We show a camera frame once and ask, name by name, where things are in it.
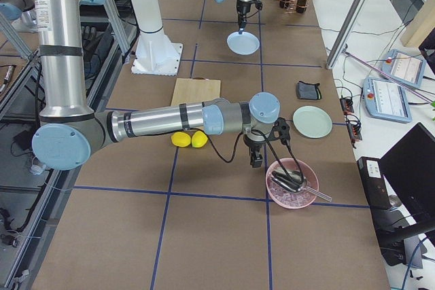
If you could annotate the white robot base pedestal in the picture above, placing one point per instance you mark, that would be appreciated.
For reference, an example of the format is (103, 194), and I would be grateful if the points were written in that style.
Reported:
(155, 53)

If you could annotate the light green plate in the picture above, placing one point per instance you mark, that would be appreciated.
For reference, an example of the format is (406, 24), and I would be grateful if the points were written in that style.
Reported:
(312, 122)

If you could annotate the bamboo cutting board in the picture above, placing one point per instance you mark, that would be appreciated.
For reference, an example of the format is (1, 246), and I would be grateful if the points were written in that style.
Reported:
(195, 90)

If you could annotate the aluminium frame post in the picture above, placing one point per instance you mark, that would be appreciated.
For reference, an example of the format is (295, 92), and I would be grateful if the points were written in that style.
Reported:
(344, 32)

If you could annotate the metal scoop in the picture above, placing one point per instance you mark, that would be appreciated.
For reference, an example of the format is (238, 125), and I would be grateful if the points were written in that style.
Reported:
(293, 181)

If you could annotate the grey folded cloth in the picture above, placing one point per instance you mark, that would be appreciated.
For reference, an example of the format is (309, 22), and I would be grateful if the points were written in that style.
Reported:
(307, 91)

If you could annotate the yellow lemon near board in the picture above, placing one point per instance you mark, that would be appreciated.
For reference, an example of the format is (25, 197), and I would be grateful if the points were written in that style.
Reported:
(199, 139)

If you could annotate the black box device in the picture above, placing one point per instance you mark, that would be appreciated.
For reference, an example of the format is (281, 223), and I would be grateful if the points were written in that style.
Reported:
(373, 183)

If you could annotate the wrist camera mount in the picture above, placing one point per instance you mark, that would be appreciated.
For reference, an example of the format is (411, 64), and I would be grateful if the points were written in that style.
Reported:
(282, 131)

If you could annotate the blue teach pendant far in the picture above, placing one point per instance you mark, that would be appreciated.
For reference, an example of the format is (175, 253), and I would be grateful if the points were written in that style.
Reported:
(409, 69)

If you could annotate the pink bowl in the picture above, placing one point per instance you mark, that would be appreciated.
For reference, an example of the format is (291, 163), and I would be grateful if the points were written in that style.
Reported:
(288, 199)

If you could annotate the black monitor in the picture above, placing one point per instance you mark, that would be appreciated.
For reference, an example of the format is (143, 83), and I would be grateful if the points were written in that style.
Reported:
(409, 168)

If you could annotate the copper wire bottle rack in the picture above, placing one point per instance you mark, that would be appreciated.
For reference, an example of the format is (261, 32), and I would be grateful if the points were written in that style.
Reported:
(292, 6)

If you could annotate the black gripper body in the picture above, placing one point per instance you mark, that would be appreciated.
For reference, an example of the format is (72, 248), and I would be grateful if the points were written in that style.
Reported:
(242, 8)
(252, 145)

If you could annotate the blue teach pendant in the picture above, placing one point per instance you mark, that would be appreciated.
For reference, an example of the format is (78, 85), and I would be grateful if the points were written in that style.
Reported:
(409, 69)
(386, 100)

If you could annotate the blue teach pendant near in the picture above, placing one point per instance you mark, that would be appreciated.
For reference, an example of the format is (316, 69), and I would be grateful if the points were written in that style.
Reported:
(386, 100)

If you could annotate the light blue plate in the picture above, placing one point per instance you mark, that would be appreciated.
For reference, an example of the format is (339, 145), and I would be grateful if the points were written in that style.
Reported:
(243, 43)

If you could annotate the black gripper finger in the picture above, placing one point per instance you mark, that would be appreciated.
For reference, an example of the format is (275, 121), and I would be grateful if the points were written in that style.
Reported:
(257, 159)
(244, 21)
(252, 156)
(240, 24)

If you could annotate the yellow lemon outer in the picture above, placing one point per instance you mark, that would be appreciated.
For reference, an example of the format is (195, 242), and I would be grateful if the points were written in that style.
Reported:
(181, 139)

